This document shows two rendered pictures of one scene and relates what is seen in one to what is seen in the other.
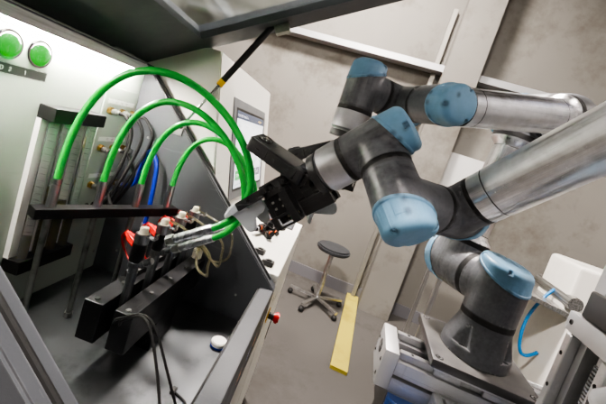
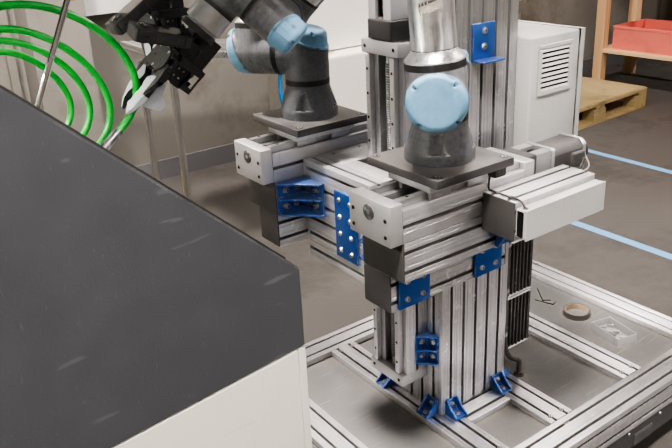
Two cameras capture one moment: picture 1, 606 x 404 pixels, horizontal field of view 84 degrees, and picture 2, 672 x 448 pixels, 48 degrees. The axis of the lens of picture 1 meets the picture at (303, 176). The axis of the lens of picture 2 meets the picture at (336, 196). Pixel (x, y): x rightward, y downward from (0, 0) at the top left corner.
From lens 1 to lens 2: 1.06 m
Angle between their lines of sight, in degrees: 47
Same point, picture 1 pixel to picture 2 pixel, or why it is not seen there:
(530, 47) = not seen: outside the picture
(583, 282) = not seen: hidden behind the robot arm
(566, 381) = (376, 83)
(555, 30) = not seen: outside the picture
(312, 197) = (203, 52)
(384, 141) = not seen: outside the picture
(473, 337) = (310, 99)
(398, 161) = not seen: outside the picture
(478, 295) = (298, 65)
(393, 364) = (270, 159)
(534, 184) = not seen: outside the picture
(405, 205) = (290, 24)
